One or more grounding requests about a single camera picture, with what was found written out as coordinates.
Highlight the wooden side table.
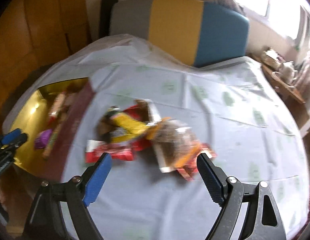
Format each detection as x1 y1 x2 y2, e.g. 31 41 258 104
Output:
261 63 305 104

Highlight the patterned tissue box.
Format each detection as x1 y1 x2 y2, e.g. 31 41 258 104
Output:
261 48 281 69

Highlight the dark red patterned snack packet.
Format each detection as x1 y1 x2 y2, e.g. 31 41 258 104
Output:
177 143 217 181

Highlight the grey yellow blue chair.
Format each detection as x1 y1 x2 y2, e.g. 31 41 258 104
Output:
99 0 249 68

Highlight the clear sunflower seed bag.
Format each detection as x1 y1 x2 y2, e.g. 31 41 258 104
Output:
161 118 201 169

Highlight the brown red snack packet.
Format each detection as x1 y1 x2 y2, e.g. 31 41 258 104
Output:
85 140 134 163

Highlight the light blue cloud tablecloth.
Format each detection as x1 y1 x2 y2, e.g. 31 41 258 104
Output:
3 34 310 239

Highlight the maroon gift box gold interior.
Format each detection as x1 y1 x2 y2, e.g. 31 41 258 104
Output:
9 77 94 181

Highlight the yellow silver snack packet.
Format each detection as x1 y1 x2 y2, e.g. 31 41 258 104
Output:
96 107 150 144

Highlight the purple snack packet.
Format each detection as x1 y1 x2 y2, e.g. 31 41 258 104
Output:
34 129 53 149

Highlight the green cracker packet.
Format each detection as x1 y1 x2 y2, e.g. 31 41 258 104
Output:
42 91 77 160

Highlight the white gold snack packet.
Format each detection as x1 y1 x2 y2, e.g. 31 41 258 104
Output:
135 99 176 173

